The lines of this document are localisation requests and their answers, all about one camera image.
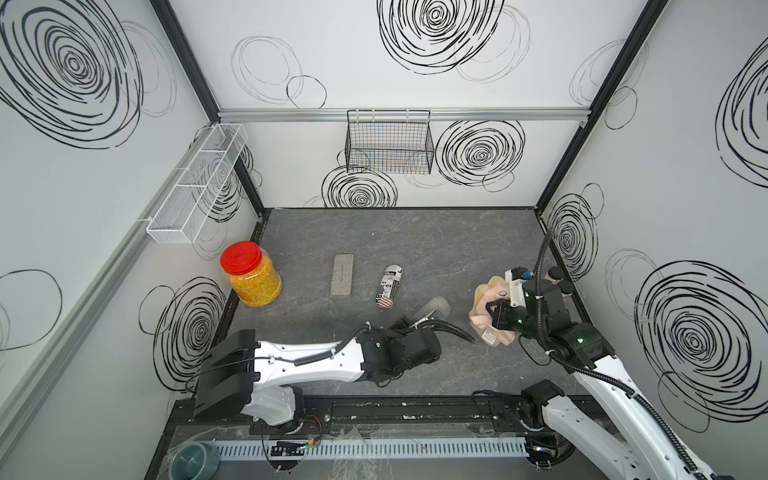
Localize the grey oval eyeglass case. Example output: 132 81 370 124
410 297 451 328

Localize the grey rectangular eyeglass case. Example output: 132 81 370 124
330 253 354 298

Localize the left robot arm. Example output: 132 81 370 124
193 323 442 426

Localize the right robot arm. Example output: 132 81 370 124
473 272 718 479

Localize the brown spice bottle near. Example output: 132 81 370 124
558 280 575 297

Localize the brown spice bottle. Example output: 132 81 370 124
546 266 565 284
558 280 575 297

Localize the brown spice bottle far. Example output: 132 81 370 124
546 266 565 284

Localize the red lid yellow jar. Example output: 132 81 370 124
220 241 282 307

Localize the teal tape roll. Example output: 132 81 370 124
168 442 220 480

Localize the white mesh shelf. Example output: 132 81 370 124
146 123 248 245

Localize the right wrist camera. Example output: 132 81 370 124
504 267 533 305

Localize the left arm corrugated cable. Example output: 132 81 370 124
293 319 476 367

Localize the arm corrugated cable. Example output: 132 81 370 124
532 230 709 480
293 319 476 367

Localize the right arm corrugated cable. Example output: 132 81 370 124
532 230 709 480

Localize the white slotted cable duct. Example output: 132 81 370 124
209 437 529 461

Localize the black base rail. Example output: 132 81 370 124
167 394 625 434

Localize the black wire basket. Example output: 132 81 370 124
344 109 435 175

